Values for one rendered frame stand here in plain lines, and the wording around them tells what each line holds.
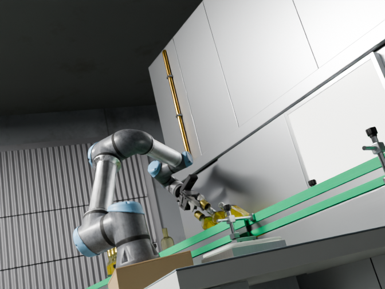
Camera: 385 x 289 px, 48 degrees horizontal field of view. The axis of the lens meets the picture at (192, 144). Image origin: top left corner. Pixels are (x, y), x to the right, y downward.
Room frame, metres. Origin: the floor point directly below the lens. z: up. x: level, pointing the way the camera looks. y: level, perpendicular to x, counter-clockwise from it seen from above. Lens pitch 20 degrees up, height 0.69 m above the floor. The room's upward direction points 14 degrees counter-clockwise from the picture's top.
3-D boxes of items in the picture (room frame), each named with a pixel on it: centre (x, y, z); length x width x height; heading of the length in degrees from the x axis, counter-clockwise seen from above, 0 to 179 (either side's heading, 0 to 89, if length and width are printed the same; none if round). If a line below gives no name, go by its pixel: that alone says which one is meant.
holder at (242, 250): (1.47, -0.10, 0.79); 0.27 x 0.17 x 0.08; 127
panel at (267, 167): (1.64, -0.38, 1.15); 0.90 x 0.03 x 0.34; 37
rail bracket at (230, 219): (1.60, -0.09, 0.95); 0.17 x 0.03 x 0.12; 127
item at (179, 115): (2.21, 0.04, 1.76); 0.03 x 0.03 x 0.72; 37
